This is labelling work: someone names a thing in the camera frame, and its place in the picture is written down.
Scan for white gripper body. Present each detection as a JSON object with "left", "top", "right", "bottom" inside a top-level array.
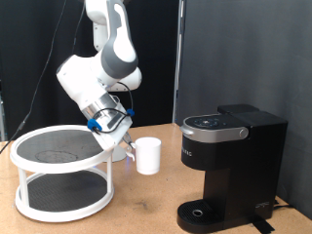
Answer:
[{"left": 91, "top": 111, "right": 134, "bottom": 152}]

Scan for vertical metal pole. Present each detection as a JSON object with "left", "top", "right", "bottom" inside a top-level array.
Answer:
[{"left": 172, "top": 0, "right": 186, "bottom": 125}]

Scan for long black hanging cable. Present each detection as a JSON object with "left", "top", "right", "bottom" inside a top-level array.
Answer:
[{"left": 0, "top": 0, "right": 67, "bottom": 154}]

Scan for black wrist cable blue clips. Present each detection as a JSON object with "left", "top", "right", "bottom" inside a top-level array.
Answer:
[{"left": 86, "top": 81, "right": 137, "bottom": 136}]

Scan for black Keurig coffee machine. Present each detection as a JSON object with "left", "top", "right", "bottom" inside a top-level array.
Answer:
[{"left": 176, "top": 103, "right": 289, "bottom": 234}]

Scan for black machine power cord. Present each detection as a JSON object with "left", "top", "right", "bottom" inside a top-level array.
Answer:
[{"left": 272, "top": 198, "right": 294, "bottom": 211}]

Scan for grey metal frame post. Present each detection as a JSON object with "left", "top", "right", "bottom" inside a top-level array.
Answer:
[{"left": 0, "top": 79, "right": 7, "bottom": 142}]

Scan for white two-tier turntable shelf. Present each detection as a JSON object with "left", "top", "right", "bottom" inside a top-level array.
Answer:
[{"left": 9, "top": 124, "right": 115, "bottom": 223}]

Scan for white mug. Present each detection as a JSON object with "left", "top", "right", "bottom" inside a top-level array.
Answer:
[{"left": 125, "top": 136, "right": 163, "bottom": 176}]

